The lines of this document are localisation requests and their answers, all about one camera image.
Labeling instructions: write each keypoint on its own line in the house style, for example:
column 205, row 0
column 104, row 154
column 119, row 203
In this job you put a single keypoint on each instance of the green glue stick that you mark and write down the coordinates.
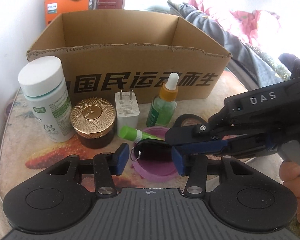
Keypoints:
column 135, row 135

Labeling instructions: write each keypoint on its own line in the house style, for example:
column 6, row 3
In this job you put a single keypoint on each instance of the purple plastic lid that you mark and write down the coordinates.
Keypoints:
column 155, row 171

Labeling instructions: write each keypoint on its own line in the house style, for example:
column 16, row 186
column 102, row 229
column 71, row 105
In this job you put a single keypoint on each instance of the large open cardboard box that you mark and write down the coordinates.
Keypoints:
column 108, row 51

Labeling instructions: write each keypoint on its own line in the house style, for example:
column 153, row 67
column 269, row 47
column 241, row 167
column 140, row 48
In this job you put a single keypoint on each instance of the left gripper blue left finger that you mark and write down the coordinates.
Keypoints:
column 107, row 165

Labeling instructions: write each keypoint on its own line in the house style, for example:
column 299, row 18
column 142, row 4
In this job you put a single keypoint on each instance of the orange Philips box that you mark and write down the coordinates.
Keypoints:
column 55, row 7

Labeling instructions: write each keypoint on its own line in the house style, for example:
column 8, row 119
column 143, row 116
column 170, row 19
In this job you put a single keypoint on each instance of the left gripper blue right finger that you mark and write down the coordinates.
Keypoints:
column 194, row 166

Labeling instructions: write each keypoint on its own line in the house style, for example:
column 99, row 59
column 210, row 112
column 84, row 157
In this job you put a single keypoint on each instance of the gold lid brown jar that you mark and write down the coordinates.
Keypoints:
column 94, row 120

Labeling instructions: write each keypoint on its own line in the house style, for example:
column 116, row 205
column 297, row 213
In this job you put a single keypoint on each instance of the green dropper bottle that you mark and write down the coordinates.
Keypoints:
column 164, row 105

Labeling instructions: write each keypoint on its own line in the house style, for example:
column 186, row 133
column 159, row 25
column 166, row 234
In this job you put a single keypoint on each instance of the white USB wall charger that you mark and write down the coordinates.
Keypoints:
column 127, row 109

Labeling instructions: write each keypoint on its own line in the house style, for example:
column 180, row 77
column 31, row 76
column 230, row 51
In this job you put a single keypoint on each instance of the black car key fob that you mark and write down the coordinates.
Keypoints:
column 151, row 150

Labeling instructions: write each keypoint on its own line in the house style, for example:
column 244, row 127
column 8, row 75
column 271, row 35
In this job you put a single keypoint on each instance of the black electrical tape roll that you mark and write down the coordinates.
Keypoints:
column 188, row 120

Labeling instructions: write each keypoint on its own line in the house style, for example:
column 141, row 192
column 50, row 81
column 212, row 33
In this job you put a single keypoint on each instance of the white vitamin bottle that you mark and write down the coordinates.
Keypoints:
column 44, row 87

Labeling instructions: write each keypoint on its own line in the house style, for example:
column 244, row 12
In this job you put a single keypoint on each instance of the pink blanket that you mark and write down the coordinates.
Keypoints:
column 258, row 27

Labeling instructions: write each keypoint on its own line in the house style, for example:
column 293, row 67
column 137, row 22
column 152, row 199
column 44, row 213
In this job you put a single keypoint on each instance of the person's right hand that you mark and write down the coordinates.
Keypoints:
column 289, row 173

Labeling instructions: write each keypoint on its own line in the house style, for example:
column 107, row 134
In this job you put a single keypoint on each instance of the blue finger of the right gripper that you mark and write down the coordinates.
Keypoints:
column 207, row 147
column 188, row 134

